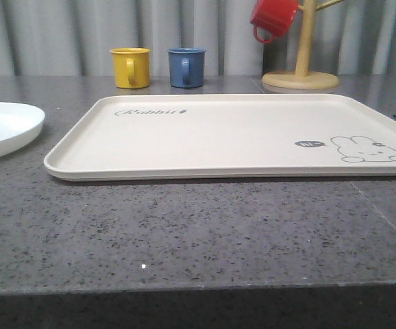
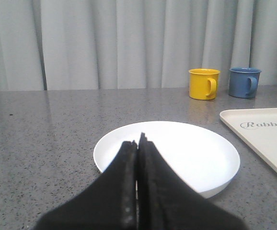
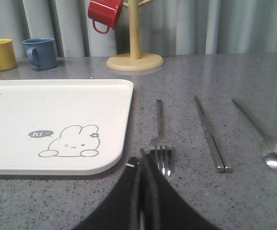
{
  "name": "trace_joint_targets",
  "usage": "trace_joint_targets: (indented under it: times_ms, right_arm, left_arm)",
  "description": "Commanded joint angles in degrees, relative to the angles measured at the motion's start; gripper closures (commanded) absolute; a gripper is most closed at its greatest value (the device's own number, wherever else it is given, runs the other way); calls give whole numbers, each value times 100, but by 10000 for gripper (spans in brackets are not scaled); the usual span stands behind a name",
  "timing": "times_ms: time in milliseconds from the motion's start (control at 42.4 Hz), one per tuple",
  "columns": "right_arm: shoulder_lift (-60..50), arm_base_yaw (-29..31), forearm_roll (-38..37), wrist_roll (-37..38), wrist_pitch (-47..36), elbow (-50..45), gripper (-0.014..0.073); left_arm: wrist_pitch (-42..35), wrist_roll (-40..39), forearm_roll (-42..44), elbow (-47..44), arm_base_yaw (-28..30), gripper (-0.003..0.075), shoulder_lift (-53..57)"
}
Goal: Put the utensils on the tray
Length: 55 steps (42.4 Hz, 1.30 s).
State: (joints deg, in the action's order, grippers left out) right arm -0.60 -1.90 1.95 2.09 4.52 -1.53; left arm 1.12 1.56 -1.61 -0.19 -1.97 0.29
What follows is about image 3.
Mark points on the red enamel mug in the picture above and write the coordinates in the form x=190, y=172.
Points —
x=106, y=12

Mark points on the silver metal chopstick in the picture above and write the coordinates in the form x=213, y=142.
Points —
x=219, y=165
x=227, y=164

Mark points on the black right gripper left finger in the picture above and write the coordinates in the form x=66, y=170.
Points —
x=120, y=209

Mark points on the wooden mug tree stand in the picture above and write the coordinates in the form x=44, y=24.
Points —
x=135, y=60

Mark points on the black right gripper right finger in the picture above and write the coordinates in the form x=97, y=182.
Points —
x=162, y=207

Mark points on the cream rabbit serving tray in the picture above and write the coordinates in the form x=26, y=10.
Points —
x=62, y=127

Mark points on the silver metal spoon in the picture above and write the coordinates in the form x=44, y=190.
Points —
x=269, y=144

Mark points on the silver metal fork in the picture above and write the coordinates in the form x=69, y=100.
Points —
x=161, y=146

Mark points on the blue enamel mug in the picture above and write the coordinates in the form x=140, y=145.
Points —
x=41, y=53

